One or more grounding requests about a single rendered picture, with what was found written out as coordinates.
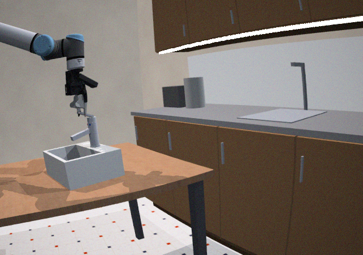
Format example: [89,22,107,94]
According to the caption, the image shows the grey mixer tap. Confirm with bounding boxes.
[70,114,100,148]

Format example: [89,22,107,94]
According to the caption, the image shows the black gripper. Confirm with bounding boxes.
[65,68,87,117]

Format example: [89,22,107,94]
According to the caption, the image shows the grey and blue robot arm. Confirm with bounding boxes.
[0,23,98,88]

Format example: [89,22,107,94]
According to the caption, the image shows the grey square sink basin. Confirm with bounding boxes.
[43,141,125,191]

